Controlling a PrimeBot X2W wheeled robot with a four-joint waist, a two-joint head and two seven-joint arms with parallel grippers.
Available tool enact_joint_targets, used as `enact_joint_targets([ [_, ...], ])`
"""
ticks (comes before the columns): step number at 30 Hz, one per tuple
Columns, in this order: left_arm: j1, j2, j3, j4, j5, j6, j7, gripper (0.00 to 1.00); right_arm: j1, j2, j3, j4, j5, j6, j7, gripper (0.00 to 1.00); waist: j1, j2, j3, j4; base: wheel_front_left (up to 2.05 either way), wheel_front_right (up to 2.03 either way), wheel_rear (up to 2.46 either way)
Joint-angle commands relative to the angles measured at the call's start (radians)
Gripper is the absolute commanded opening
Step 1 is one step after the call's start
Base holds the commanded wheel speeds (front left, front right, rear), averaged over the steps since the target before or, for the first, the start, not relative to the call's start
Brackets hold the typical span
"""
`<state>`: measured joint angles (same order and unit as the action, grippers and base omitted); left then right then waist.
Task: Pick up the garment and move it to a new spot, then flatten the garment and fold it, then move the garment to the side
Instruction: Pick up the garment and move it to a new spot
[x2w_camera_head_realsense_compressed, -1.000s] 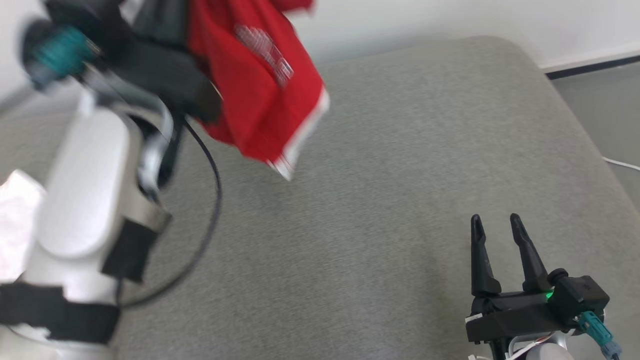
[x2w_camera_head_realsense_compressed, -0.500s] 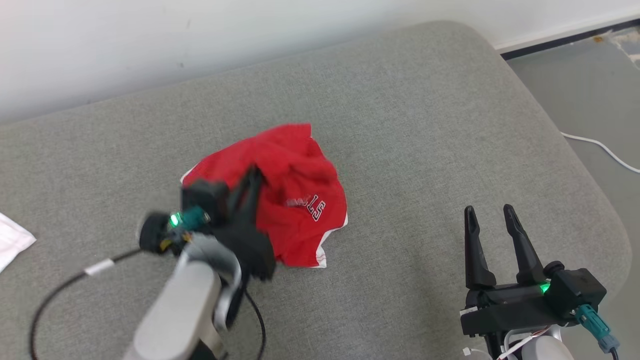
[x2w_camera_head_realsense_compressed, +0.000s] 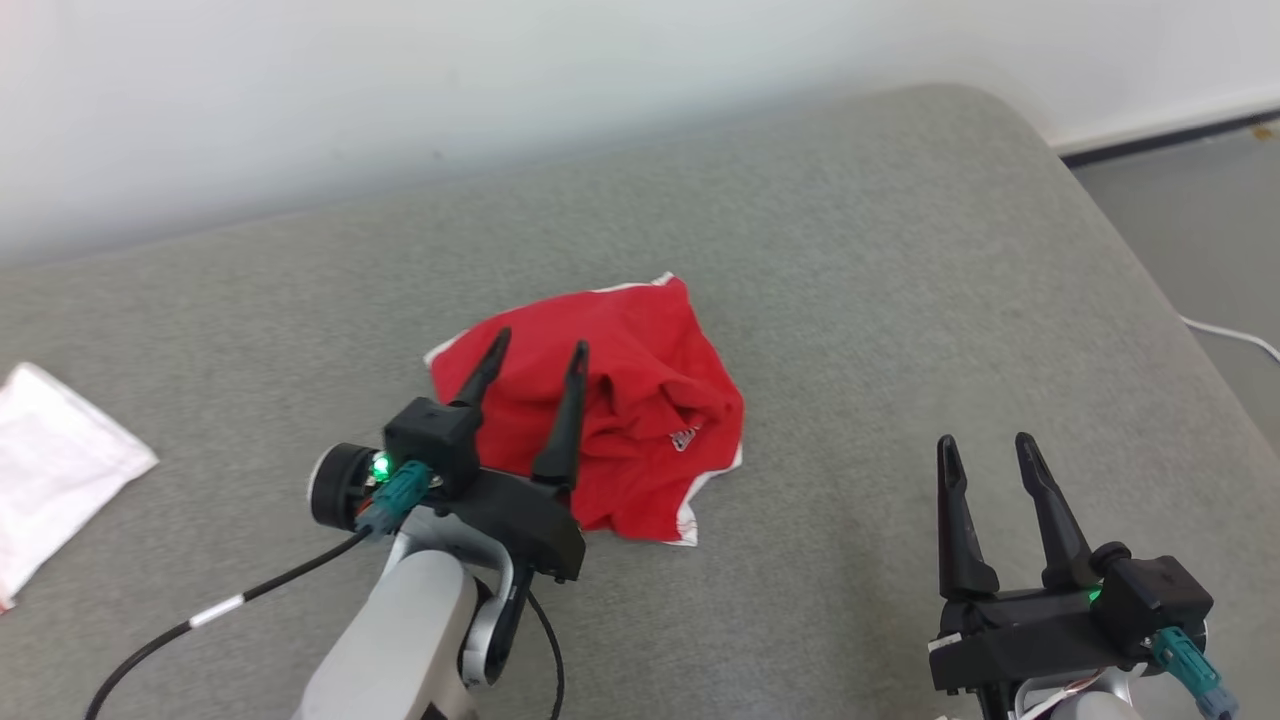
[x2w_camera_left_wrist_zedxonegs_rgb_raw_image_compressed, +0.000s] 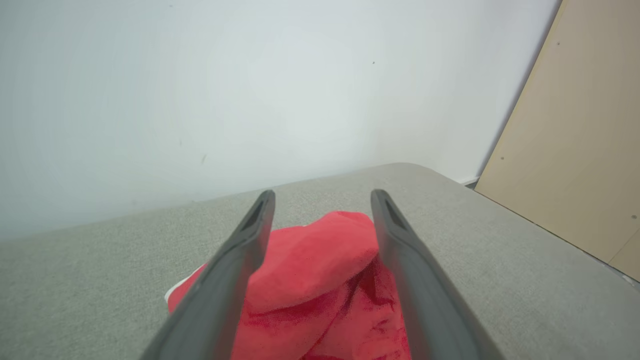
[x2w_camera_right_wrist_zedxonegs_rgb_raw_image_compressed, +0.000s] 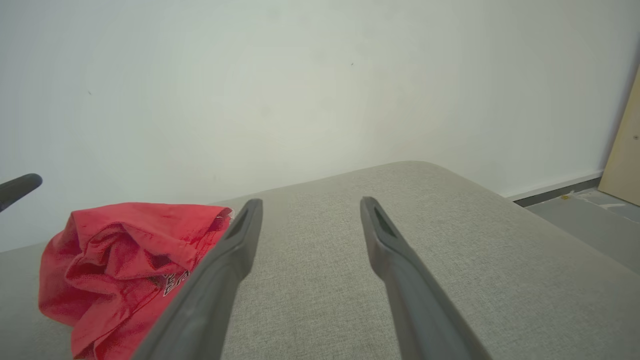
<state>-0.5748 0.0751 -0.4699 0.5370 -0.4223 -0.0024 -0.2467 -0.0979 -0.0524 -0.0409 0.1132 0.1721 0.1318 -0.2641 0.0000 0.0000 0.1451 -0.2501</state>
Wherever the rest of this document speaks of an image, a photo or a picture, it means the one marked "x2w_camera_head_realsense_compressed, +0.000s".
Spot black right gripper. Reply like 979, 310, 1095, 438
927, 431, 1123, 694

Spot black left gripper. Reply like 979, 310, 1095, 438
430, 327, 591, 583

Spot red shorts with white stripes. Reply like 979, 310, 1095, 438
424, 272, 746, 547

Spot red white numbered jersey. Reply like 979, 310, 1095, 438
0, 362, 160, 613

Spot teal cable connector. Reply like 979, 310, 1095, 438
1150, 627, 1241, 720
356, 460, 433, 541

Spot white floor cable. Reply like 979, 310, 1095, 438
1178, 314, 1280, 364

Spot black wall baseboard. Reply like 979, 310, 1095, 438
1055, 108, 1280, 169

